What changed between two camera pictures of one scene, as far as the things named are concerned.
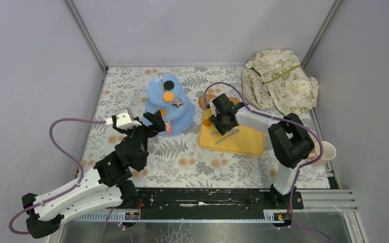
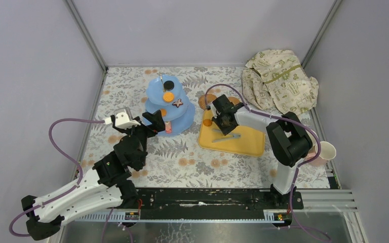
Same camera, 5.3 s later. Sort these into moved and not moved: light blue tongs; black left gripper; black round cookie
Moved: light blue tongs
Not moved: black left gripper; black round cookie
